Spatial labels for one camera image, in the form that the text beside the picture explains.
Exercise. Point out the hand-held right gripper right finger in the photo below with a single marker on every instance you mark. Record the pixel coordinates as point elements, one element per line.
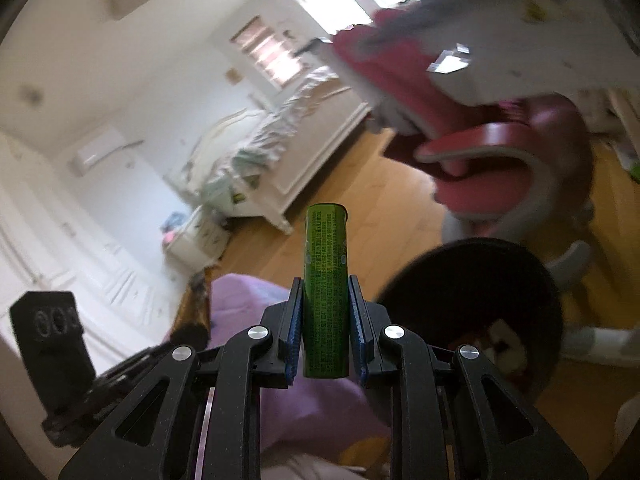
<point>357,330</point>

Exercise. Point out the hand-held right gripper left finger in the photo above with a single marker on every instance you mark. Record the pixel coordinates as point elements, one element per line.
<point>296,330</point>

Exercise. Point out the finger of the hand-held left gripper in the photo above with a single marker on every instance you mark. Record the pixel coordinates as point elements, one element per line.
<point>135,365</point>

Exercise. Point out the green long box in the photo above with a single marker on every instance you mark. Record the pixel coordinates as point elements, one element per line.
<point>325,285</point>

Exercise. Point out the black trash bin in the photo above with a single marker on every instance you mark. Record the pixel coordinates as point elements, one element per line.
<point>500,270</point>

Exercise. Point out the purple round mat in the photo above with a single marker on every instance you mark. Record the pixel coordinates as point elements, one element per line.
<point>325,410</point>

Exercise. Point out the white wardrobe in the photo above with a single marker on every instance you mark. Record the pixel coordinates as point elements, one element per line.
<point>75,260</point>

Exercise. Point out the white nightstand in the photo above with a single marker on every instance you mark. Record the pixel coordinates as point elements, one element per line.
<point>200,240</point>

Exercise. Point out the pink plush toy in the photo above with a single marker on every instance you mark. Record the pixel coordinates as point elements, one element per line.
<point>169,235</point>

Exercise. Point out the blue bag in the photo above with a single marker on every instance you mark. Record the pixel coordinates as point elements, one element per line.
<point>174,221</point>

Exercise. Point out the white bed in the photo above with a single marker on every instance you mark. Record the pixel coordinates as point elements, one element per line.
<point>280,140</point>

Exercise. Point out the white air conditioner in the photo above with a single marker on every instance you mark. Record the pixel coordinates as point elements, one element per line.
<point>100,152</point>

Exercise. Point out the pink desk chair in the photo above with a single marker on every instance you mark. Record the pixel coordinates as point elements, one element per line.
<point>500,135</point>

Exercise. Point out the white desk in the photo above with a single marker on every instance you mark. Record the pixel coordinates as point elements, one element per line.
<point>525,60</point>

